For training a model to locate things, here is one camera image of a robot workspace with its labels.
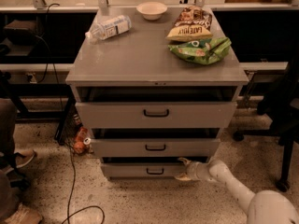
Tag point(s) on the green snack bag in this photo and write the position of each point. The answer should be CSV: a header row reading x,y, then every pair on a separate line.
x,y
203,51

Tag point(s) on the tan shoe lower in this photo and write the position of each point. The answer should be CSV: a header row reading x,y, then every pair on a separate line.
x,y
24,215

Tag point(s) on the person leg lower left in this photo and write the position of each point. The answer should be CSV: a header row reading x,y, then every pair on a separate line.
x,y
9,201

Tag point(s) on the white bowl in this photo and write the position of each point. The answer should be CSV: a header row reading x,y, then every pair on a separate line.
x,y
151,11

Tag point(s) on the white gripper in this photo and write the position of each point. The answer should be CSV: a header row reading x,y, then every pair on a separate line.
x,y
194,171

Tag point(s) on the grey middle drawer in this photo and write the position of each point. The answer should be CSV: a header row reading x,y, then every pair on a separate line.
x,y
155,147

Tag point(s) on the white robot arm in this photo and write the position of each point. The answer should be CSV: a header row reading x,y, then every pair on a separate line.
x,y
263,207

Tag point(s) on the clear plastic water bottle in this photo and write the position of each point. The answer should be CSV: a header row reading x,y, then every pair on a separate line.
x,y
103,30

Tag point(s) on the grey metal drawer cabinet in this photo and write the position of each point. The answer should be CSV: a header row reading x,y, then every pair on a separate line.
x,y
138,66

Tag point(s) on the person leg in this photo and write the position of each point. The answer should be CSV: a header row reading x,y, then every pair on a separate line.
x,y
8,114
9,201

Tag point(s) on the grey drawer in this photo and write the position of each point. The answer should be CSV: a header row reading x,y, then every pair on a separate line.
x,y
141,170
156,115
155,147

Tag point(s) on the grey bottom drawer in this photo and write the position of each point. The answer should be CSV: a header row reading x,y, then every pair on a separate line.
x,y
141,170

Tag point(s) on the black rolling chair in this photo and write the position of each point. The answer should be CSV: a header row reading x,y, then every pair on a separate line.
x,y
280,104

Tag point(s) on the brown yellow chip bag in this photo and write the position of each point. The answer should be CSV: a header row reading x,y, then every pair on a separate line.
x,y
192,23

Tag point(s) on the orange objects on floor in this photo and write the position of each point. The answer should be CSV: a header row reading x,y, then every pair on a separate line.
x,y
82,141

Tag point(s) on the grey top drawer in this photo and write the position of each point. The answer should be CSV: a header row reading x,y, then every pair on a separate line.
x,y
156,115

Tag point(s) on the person leg upper left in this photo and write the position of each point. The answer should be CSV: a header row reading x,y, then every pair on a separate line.
x,y
8,114

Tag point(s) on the dark box on shelf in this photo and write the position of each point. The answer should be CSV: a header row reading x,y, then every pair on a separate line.
x,y
21,32

